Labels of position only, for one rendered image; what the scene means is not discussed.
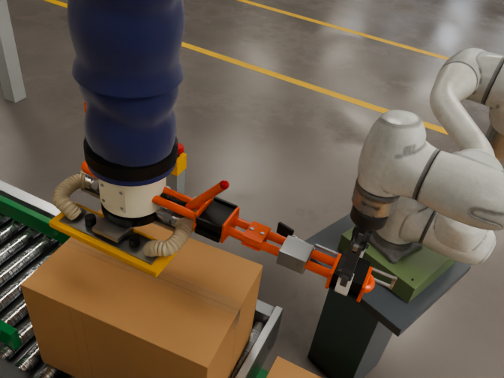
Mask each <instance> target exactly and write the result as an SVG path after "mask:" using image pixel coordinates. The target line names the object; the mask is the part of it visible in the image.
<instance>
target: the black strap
mask: <svg viewBox="0 0 504 378"><path fill-rule="evenodd" d="M83 147H84V154H85V161H86V163H87V164H88V166H89V167H90V168H91V169H92V170H94V171H95V172H96V173H98V174H100V175H102V176H104V177H107V178H109V179H114V180H117V181H123V182H139V181H144V180H149V179H153V178H155V177H158V176H161V175H163V174H164V173H166V172H167V171H168V170H170V169H171V168H172V167H173V166H174V164H175V163H176V161H177V157H178V140H177V137H176V136H175V142H174V145H173V147H172V151H171V153H170V154H169V155H168V156H167V157H165V158H164V159H163V160H161V161H159V162H158V163H155V164H152V165H148V166H134V167H130V166H122V165H119V164H117V163H111V162H109V161H108V160H105V159H103V158H102V157H101V156H99V155H98V154H96V153H94V152H93V151H92V149H91V147H90V146H89V144H88V142H87V140H86V137H85V139H84V141H83Z"/></svg>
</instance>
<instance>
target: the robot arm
mask: <svg viewBox="0 0 504 378"><path fill-rule="evenodd" d="M463 99H467V100H470V101H475V102H477V103H479V104H483V105H485V106H487V107H490V109H489V119H490V125H489V127H488V129H487V132H486V134H485V135H484V134H483V133H482V131H481V130H480V129H479V127H478V126H477V124H476V123H475V122H474V121H473V119H472V118H471V117H470V115H469V113H468V112H467V111H466V110H465V109H464V107H463V106H462V104H461V102H460V101H462V100H463ZM430 107H431V109H432V111H433V114H434V115H435V116H436V119H437V120H438V121H439V123H440V124H441V125H442V127H443V128H444V129H445V131H446V132H447V134H448V135H449V136H450V137H451V139H452V140H453V141H454V143H455V145H456V146H457V147H458V148H459V149H460V151H455V152H453V153H448V152H445V151H441V150H439V149H438V148H435V147H434V146H432V145H431V144H430V143H429V142H427V141H426V131H425V126H424V123H423V121H422V119H421V118H420V117H419V116H418V115H416V114H415V113H413V112H409V111H405V110H399V109H394V110H389V111H387V112H385V113H383V114H382V115H381V116H380V117H379V118H378V119H377V120H376V121H375V122H374V124H373V126H372V127H371V129H370V131H369V133H368V135H367V137H366V140H365V141H364V145H363V147H362V150H361V154H360V157H359V161H358V178H357V179H356V182H355V187H354V191H353V195H352V198H351V200H352V204H353V205H352V209H351V212H350V217H351V220H352V222H353V223H354V224H355V226H354V229H353V231H352V238H351V240H350V243H349V250H348V253H347V255H346V259H345V261H344V264H343V268H342V269H341V270H340V269H339V270H338V273H340V274H339V278H338V280H337V284H336V287H335V289H334V291H335V292H337V293H340V294H342V295H344V296H347V294H348V292H349V289H350V285H351V283H352V281H353V277H354V274H353V272H354V271H355V268H356V265H357V262H358V260H359V257H360V258H362V257H363V254H364V252H365V248H366V249H368V247H369V244H368V243H370V244H371V245H372V246H373V247H374V248H376V249H377V250H378V251H379V252H380V253H381V254H382V255H383V256H385V257H386V258H387V260H388V261H389V262H390V263H392V264H396V263H397V262H398V260H399V259H401V258H403V257H405V256H406V255H407V254H410V253H411V252H413V251H414V250H416V249H420V248H422V246H423V245H424V246H425V247H427V248H429V249H431V250H432V251H434V252H436V253H438V254H441V255H443V256H444V257H447V258H449V259H451V260H454V261H457V262H459V263H466V264H473V265H477V264H479V263H483V262H485V261H486V259H487V258H488V257H489V256H490V255H491V253H492V251H493V249H494V247H495V245H496V236H495V234H494V231H500V230H503V229H504V55H499V54H496V53H492V52H487V51H485V50H483V49H478V48H469V49H464V50H461V51H460V52H457V53H456V54H454V55H453V56H452V57H451V58H449V59H448V60H447V61H446V62H445V63H444V64H443V66H442V67H441V69H440V71H439V73H438V74H437V76H436V81H435V83H434V85H433V88H432V90H431V93H430ZM354 238H355V241H353V240H354Z"/></svg>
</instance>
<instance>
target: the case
mask: <svg viewBox="0 0 504 378"><path fill-rule="evenodd" d="M133 229H135V230H137V231H140V232H141V233H144V234H146V235H148V236H151V237H152V238H154V239H157V240H162V241H163V240H164V241H166V240H168V238H169V237H170V236H171V235H172V234H173V231H171V230H168V229H165V228H163V227H161V226H157V225H155V224H153V223H150V224H148V225H145V226H137V227H134V228H133ZM262 270H263V265H260V264H259V263H256V262H253V261H250V260H248V259H245V258H242V257H240V256H236V255H235V254H232V253H229V252H226V251H225V250H221V249H219V248H216V247H213V246H211V245H208V244H205V243H202V242H201V241H197V240H195V239H192V238H188V240H187V242H185V244H184V245H183V247H181V249H180V250H178V251H177V254H176V255H175V256H174V257H173V258H172V260H171V261H170V262H169V263H168V264H167V266H166V267H165V268H164V269H163V271H162V272H161V273H160V274H159V275H158V276H157V277H154V276H152V275H150V274H147V273H145V272H144V271H141V270H139V269H138V268H135V267H133V266H132V265H128V264H127V263H125V262H122V261H121V260H119V259H116V258H115V257H113V256H110V255H108V254H106V253H104V252H102V251H100V250H98V249H96V248H94V247H91V246H89V245H87V244H85V243H83V242H81V241H79V240H77V239H75V238H72V237H70V238H69V239H68V240H67V241H66V242H65V243H64V244H63V245H62V246H61V247H60V248H59V249H58V250H57V251H56V252H55V253H53V254H52V255H51V256H50V257H49V258H48V259H47V260H46V261H45V262H44V263H43V264H42V265H40V266H39V267H38V268H37V269H36V270H35V271H34V272H33V273H32V274H31V275H30V276H29V277H27V278H26V279H25V280H24V281H23V282H22V283H21V284H20V286H21V288H22V293H23V296H24V299H25V303H26V306H27V309H28V314H29V316H30V320H31V324H32V327H33V329H34V334H35V337H36V340H37V345H38V347H39V350H40V355H41V358H42V361H43V362H45V363H47V364H48V365H51V366H53V367H54V368H57V369H59V370H60V371H63V372H65V373H67V374H70V375H71V376H73V377H76V378H231V377H232V375H233V372H234V370H235V369H236V366H237V364H238V363H239V360H240V358H241V357H242V354H243V352H244V351H245V348H246V346H247V344H248V341H249V340H250V338H251V330H252V325H253V321H254V313H255V309H256V304H257V296H258V292H259V288H260V279H261V275H262Z"/></svg>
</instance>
